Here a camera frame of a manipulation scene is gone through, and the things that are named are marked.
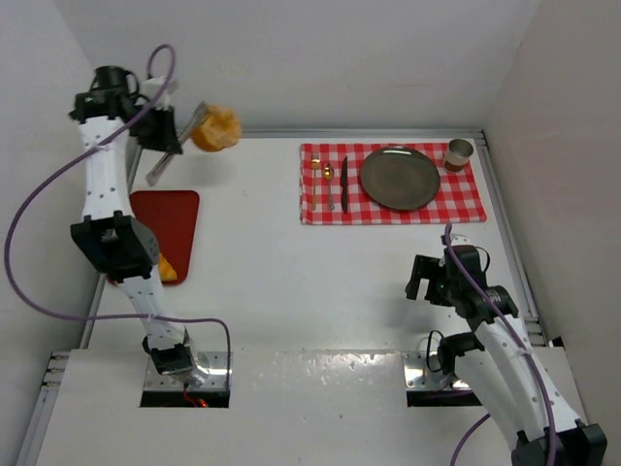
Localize gold fork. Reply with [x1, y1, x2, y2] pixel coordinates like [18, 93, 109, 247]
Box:
[310, 153, 321, 211]

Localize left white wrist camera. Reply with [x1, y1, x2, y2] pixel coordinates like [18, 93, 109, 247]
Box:
[141, 76, 179, 108]

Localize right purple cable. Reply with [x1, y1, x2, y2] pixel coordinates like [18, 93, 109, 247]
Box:
[441, 223, 559, 466]

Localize round orange bread bun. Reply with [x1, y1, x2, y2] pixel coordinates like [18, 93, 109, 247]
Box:
[190, 105, 242, 152]

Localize red tray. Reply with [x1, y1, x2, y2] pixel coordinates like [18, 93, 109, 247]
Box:
[130, 190, 200, 286]

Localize orange croissant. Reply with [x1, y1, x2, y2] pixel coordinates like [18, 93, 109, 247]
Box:
[157, 253, 178, 283]

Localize metal tongs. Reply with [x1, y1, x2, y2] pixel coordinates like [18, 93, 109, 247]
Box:
[146, 101, 208, 186]

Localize black knife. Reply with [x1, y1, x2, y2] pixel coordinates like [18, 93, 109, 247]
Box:
[340, 156, 348, 214]

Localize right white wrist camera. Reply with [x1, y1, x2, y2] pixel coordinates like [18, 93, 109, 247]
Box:
[441, 233, 474, 249]

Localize dark round plate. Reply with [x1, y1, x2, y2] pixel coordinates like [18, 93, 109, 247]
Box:
[359, 147, 441, 212]

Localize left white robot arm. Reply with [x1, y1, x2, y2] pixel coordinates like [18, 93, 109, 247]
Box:
[70, 66, 208, 388]

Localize iridescent spoon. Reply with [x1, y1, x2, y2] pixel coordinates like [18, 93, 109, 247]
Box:
[322, 163, 335, 211]

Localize metal cup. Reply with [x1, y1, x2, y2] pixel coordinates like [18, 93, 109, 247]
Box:
[442, 139, 474, 173]

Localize red white checkered cloth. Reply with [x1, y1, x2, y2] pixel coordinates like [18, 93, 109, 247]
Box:
[300, 143, 487, 225]

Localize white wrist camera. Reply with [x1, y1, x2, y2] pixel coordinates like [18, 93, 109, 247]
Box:
[441, 233, 474, 249]
[141, 76, 179, 108]

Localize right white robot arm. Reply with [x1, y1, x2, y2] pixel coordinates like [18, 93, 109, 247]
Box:
[406, 245, 607, 465]

